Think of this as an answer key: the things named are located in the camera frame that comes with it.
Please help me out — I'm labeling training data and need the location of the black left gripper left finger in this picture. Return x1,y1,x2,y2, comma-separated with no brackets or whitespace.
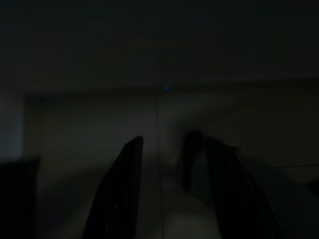
82,135,144,239

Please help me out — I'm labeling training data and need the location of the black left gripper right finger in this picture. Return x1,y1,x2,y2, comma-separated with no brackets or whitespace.
203,136,276,239

